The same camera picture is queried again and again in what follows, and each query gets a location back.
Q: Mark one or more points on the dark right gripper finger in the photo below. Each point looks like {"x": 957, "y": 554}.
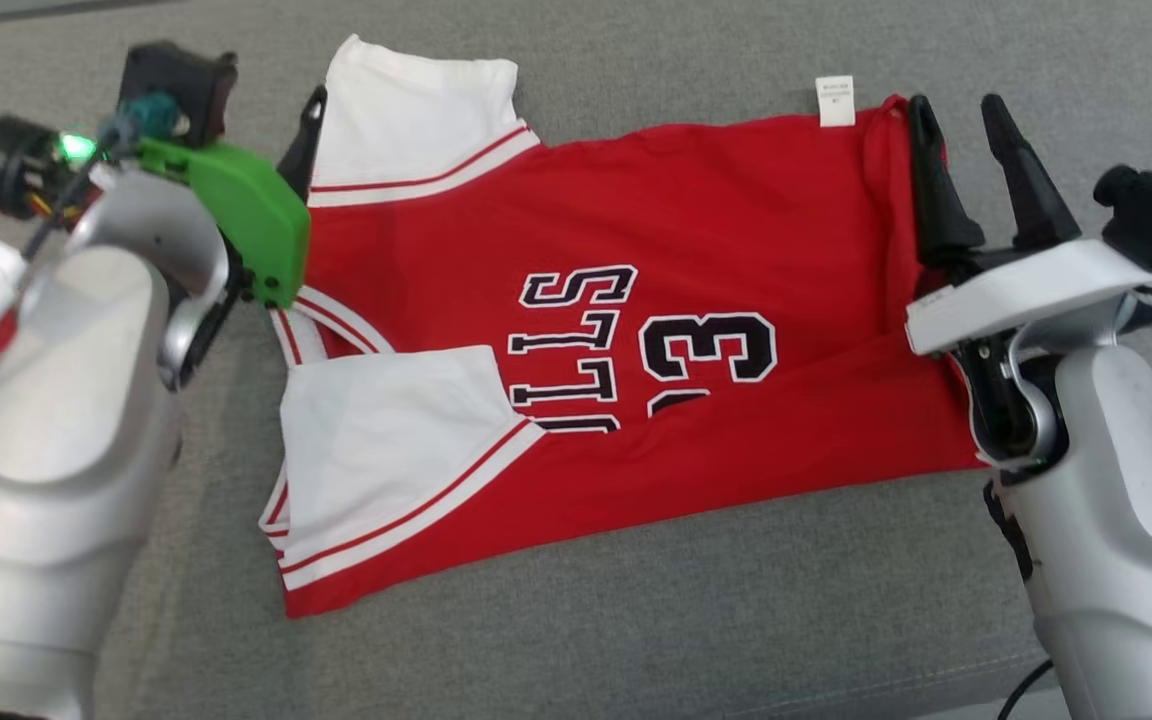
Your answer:
{"x": 941, "y": 200}
{"x": 1031, "y": 190}

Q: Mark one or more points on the red white basketball jersey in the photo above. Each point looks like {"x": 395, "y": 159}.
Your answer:
{"x": 636, "y": 200}

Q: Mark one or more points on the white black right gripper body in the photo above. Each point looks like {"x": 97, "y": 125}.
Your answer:
{"x": 1036, "y": 290}

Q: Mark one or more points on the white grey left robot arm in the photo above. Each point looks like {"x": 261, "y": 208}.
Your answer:
{"x": 46, "y": 450}

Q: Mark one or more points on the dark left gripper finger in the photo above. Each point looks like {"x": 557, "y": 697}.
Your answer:
{"x": 304, "y": 145}

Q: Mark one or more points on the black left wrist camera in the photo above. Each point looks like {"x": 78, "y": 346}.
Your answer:
{"x": 191, "y": 85}

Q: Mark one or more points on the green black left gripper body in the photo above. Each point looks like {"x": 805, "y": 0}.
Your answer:
{"x": 256, "y": 215}

